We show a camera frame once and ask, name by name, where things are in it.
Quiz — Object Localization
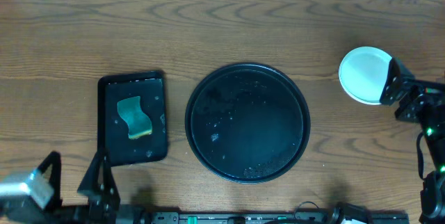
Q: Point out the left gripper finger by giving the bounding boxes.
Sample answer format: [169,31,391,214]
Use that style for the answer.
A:
[37,151,62,209]
[77,149,120,214]

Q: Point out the mint green plate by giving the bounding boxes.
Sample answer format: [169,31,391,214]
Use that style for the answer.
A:
[338,47,392,106]

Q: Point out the green yellow sponge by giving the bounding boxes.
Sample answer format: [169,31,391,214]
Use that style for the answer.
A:
[117,96,153,140]

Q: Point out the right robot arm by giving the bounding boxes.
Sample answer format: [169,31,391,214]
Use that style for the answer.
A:
[380,58,444,223]

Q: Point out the black rectangular tray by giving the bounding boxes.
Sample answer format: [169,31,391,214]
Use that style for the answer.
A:
[97,70,168,166]

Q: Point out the round black tray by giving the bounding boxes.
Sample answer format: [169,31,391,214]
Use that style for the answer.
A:
[184,63,311,184]

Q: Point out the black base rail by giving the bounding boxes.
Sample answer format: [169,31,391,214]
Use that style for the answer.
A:
[137,201,410,224]

